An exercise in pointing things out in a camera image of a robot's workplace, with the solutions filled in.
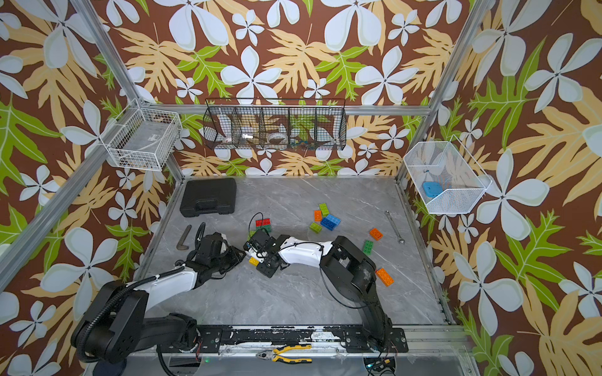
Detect long orange lego brick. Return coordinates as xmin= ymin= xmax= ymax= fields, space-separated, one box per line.
xmin=376 ymin=268 xmax=394 ymax=287

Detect small dark green lego brick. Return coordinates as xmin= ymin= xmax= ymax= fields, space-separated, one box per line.
xmin=362 ymin=240 xmax=374 ymax=255

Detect white wire basket right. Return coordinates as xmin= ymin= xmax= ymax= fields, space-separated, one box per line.
xmin=404 ymin=137 xmax=492 ymax=216

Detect white wire basket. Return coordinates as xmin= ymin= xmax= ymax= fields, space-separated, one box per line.
xmin=102 ymin=100 xmax=183 ymax=172
xmin=404 ymin=137 xmax=492 ymax=216

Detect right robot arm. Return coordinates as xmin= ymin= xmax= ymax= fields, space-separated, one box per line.
xmin=243 ymin=230 xmax=393 ymax=351

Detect light blue lego brick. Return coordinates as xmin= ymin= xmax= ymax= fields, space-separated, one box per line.
xmin=324 ymin=214 xmax=341 ymax=227

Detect small orange upturned lego brick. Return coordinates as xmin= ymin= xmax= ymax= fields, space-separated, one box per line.
xmin=369 ymin=228 xmax=383 ymax=241

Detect aluminium frame post right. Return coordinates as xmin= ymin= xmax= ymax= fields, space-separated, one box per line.
xmin=396 ymin=1 xmax=496 ymax=152

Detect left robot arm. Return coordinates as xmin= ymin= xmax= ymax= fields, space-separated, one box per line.
xmin=71 ymin=233 xmax=246 ymax=364

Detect red lego brick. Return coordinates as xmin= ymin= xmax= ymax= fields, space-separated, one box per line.
xmin=256 ymin=219 xmax=271 ymax=227

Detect dark blue upturned lego brick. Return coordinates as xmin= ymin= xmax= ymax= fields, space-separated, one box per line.
xmin=321 ymin=218 xmax=337 ymax=231

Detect blue sponge in basket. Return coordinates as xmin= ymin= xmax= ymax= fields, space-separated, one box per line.
xmin=422 ymin=181 xmax=444 ymax=198

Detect grey allen key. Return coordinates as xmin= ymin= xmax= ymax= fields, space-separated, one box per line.
xmin=177 ymin=225 xmax=192 ymax=251

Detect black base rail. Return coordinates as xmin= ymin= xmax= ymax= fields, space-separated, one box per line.
xmin=180 ymin=324 xmax=409 ymax=356

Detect black wire basket centre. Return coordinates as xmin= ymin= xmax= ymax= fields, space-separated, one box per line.
xmin=201 ymin=98 xmax=348 ymax=150

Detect aluminium frame post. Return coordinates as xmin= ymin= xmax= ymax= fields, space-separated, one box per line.
xmin=396 ymin=1 xmax=496 ymax=152
xmin=71 ymin=1 xmax=184 ymax=183

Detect silver combination wrench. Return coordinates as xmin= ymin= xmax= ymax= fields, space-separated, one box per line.
xmin=385 ymin=210 xmax=405 ymax=244

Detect lime green lego brick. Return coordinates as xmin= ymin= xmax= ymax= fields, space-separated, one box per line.
xmin=309 ymin=222 xmax=323 ymax=233
xmin=319 ymin=203 xmax=330 ymax=217

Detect black plastic tool case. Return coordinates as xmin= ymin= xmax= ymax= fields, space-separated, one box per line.
xmin=180 ymin=178 xmax=237 ymax=218

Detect lime green lego brick front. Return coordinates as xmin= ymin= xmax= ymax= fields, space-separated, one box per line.
xmin=309 ymin=222 xmax=323 ymax=233

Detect white wire basket left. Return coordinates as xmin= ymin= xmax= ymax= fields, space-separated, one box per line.
xmin=102 ymin=100 xmax=183 ymax=172

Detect aluminium frame post left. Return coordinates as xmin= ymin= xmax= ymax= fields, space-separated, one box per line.
xmin=71 ymin=1 xmax=184 ymax=183

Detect yellow black pliers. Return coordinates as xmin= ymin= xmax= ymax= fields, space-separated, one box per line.
xmin=256 ymin=345 xmax=313 ymax=364

